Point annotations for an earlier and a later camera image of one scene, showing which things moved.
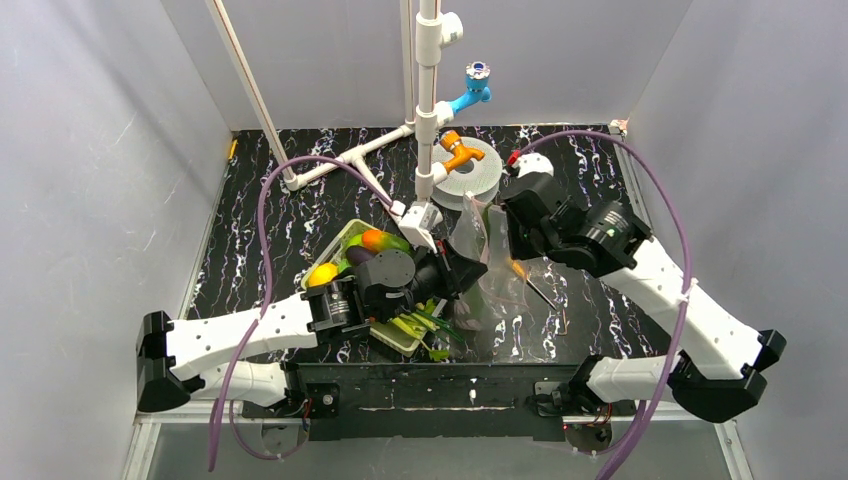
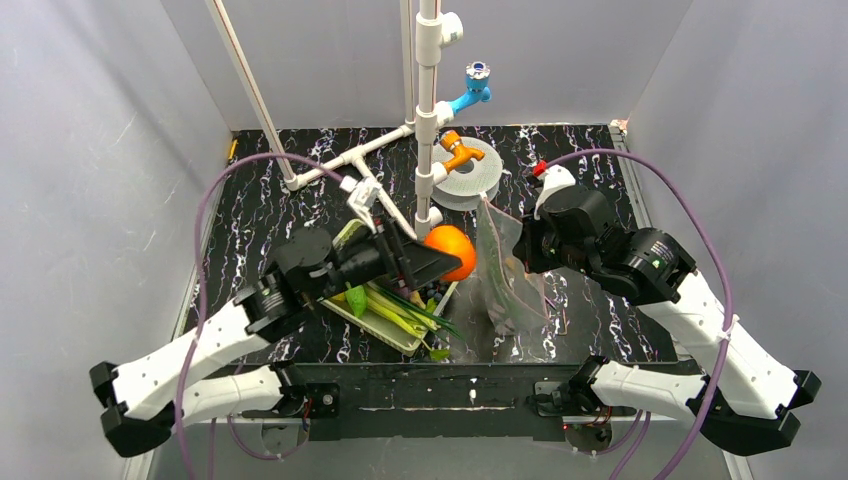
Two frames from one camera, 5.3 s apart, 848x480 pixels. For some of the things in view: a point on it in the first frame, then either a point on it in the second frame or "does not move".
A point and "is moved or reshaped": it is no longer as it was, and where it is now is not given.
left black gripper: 453,270 -> 398,259
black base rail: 427,402 does not move
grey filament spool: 478,176 does not move
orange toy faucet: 452,141 does not move
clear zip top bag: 501,298 is moved or reshaped
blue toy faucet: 477,90 does not move
